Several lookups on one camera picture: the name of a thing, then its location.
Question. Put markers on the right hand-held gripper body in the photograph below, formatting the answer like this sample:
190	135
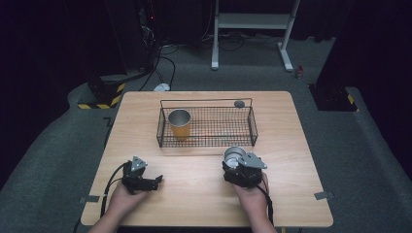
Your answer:
247	171

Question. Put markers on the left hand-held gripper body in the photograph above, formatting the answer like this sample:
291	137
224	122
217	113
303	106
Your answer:
139	178

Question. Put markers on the silver metal cup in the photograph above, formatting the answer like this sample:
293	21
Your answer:
233	156

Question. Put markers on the yellow metal cup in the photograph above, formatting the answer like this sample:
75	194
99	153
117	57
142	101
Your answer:
180	126

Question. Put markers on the person's left hand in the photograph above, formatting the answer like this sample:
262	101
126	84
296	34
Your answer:
124	202

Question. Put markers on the person's right hand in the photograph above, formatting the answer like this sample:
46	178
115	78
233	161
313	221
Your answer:
254	200

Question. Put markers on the grey tape strip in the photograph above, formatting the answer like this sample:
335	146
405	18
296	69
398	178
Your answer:
323	195
89	199

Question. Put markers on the small grey round knob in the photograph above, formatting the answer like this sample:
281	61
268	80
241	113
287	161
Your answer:
239	104

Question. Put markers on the black yellow striped stand base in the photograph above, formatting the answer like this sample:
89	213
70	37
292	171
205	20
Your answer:
103	97
333	98

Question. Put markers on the small red floor object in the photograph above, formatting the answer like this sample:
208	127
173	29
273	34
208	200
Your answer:
299	72

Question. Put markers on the dark computer tower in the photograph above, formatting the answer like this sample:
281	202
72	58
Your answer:
147	35

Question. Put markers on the white metal stand frame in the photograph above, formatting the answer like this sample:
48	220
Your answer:
252	21

